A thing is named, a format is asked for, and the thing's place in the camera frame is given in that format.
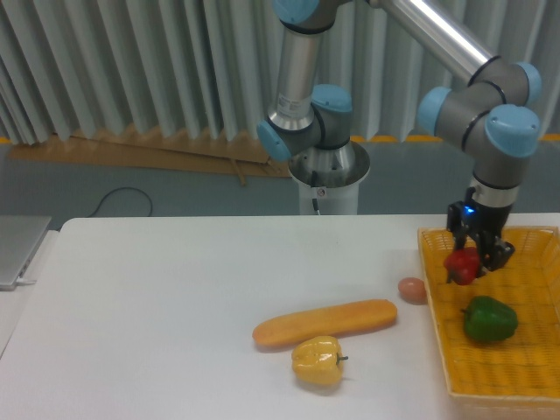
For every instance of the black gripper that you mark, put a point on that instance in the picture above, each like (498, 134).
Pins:
(470, 217)

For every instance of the red bell pepper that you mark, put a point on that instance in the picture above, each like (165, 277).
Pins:
(462, 266)

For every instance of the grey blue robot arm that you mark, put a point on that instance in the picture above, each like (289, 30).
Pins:
(401, 68)

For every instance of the green bell pepper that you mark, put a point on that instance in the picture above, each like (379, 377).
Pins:
(488, 320)

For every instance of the yellow bell pepper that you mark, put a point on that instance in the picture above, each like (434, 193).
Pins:
(318, 361)

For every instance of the brown egg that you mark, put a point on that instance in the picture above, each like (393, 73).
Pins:
(412, 290)

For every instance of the yellow woven basket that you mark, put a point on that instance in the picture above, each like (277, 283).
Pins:
(525, 366)

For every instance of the long orange bread loaf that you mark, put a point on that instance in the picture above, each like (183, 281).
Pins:
(336, 320)

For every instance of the white pleated curtain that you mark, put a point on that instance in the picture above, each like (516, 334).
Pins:
(69, 66)

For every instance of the flat brown cardboard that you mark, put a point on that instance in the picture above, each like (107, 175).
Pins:
(243, 156)

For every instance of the white charger plug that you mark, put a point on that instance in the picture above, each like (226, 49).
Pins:
(25, 282)

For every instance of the silver laptop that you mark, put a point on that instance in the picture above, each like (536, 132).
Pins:
(21, 236)

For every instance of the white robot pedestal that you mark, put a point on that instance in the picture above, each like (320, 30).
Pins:
(328, 181)

